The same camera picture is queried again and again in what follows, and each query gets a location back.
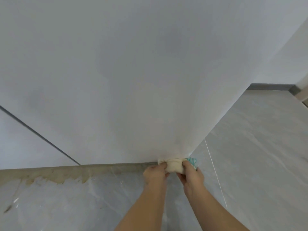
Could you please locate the person's right hand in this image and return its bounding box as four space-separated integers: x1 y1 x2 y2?
176 160 205 198

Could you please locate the person's left hand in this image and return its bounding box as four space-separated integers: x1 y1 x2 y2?
142 162 170 187

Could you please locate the beige cloth with teal edge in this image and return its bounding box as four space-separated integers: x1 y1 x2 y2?
157 156 199 174

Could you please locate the person's right forearm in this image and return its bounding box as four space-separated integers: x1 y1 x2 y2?
184 189 250 231

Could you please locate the person's left forearm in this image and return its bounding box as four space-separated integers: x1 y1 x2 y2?
115 182 168 231

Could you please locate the stained beige skirting strip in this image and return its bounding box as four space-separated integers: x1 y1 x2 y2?
0 162 159 185

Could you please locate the beige room door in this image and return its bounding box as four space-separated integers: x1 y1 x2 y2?
295 78 308 105

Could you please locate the grey wall skirting board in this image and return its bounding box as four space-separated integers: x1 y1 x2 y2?
246 83 302 97

